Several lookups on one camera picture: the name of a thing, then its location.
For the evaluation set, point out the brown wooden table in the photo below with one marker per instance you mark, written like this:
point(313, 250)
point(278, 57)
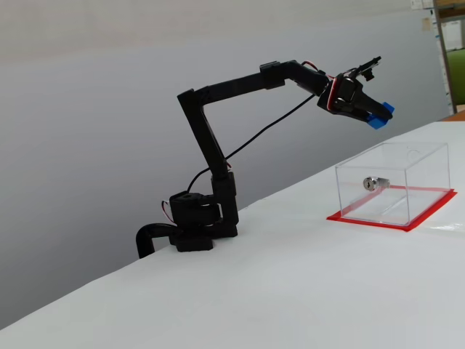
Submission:
point(454, 116)

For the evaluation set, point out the green upholstered seat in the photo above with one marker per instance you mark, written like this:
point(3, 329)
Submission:
point(457, 76)

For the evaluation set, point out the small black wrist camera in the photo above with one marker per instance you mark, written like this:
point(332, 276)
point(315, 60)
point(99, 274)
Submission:
point(370, 74)

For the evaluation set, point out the blue lego brick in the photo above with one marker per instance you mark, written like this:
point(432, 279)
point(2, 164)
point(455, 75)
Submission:
point(378, 124)

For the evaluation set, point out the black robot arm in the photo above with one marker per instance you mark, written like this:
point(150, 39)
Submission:
point(203, 131)

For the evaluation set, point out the white paper label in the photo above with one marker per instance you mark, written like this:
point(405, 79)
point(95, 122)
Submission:
point(417, 3)

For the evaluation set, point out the grey metal shelf post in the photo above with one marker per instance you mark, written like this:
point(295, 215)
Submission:
point(444, 54)

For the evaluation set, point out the white cardboard box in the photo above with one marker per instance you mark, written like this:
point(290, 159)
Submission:
point(452, 34)

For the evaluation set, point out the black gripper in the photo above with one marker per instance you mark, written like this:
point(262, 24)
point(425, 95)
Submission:
point(357, 103)

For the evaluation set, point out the red base plate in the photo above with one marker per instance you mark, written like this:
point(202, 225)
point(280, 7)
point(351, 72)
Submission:
point(428, 214)

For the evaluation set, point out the silver cam lock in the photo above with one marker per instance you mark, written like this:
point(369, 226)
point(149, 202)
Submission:
point(370, 183)

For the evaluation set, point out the transparent plastic box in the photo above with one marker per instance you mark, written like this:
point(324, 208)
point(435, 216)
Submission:
point(417, 174)

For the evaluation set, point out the tan sticky note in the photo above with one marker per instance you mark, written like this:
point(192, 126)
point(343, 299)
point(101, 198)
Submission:
point(426, 23)

